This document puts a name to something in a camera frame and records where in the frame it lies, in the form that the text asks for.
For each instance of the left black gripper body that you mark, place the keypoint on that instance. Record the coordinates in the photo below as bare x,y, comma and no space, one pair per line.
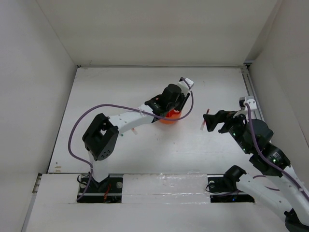
179,103

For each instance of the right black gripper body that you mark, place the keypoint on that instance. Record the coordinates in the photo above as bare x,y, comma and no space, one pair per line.
235,126

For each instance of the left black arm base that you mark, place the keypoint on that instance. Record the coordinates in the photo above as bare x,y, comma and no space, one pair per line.
107,191

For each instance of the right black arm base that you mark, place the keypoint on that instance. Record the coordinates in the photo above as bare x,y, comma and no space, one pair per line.
222,187

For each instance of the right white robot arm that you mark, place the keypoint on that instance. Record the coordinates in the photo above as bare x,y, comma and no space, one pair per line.
253,136

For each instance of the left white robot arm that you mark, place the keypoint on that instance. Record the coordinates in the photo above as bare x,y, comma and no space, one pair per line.
101,136

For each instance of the red pen by bottle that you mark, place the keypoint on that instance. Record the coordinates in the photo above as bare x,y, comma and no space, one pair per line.
204,122

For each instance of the orange round divided container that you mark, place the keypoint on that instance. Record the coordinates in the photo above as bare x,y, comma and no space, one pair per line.
173,114

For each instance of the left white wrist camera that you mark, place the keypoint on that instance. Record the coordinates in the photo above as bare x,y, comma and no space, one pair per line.
185,84

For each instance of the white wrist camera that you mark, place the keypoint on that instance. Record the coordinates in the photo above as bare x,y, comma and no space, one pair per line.
248,100
185,84

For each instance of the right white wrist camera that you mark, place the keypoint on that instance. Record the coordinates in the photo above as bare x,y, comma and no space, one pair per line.
248,100

